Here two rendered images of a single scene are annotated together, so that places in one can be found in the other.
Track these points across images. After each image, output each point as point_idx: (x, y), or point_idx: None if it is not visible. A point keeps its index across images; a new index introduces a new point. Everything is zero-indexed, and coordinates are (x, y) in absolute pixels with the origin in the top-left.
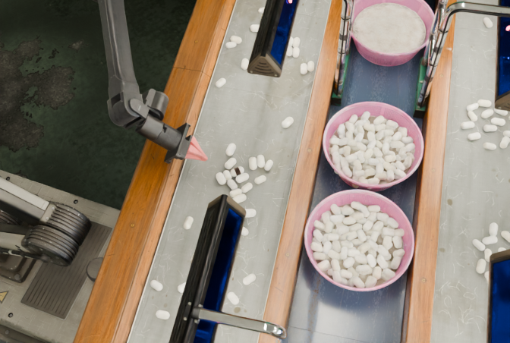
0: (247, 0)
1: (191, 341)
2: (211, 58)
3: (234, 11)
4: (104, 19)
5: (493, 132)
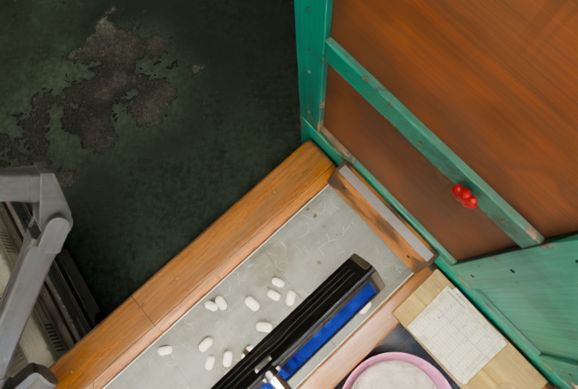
0: (274, 252)
1: None
2: (178, 310)
3: (249, 257)
4: (9, 279)
5: None
